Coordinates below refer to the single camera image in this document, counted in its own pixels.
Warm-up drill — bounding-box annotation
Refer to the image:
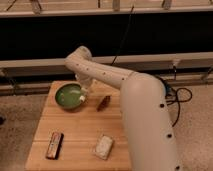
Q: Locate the wooden table board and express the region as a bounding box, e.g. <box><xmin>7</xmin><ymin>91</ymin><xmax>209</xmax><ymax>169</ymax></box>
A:
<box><xmin>25</xmin><ymin>81</ymin><xmax>131</xmax><ymax>171</ymax></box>

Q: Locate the black cable on wall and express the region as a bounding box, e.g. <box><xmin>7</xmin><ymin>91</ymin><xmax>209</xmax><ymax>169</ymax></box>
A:
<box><xmin>110</xmin><ymin>4</ymin><xmax>136</xmax><ymax>66</ymax></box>

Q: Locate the green ceramic bowl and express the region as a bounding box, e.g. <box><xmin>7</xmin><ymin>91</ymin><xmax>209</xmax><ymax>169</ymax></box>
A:
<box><xmin>55</xmin><ymin>83</ymin><xmax>83</xmax><ymax>110</ymax></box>

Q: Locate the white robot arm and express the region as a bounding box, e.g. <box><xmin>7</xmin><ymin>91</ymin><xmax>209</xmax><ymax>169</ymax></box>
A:
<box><xmin>65</xmin><ymin>46</ymin><xmax>183</xmax><ymax>171</ymax></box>

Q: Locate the red chili pepper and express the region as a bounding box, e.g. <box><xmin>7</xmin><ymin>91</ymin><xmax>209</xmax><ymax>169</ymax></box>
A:
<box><xmin>97</xmin><ymin>95</ymin><xmax>111</xmax><ymax>111</ymax></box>

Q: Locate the black cable on floor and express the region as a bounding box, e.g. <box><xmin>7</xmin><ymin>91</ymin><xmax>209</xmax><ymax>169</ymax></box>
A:
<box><xmin>156</xmin><ymin>75</ymin><xmax>194</xmax><ymax>128</ymax></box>

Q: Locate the red brown snack bar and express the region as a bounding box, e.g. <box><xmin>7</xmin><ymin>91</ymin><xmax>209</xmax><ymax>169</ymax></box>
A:
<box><xmin>46</xmin><ymin>132</ymin><xmax>64</xmax><ymax>160</ymax></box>

